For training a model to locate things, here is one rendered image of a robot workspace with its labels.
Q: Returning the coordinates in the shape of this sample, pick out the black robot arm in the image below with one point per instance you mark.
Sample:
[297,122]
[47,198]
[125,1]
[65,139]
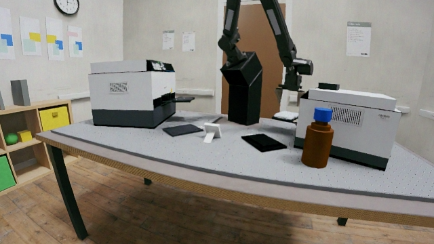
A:
[286,47]

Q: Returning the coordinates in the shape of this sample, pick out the white multi-well plate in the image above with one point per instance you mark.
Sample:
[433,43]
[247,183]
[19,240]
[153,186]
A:
[286,115]

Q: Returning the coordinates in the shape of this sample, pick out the brown bottle with blue cap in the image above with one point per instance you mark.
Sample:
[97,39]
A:
[318,140]

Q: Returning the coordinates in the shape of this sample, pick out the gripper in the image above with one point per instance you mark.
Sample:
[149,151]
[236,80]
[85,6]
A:
[290,82]

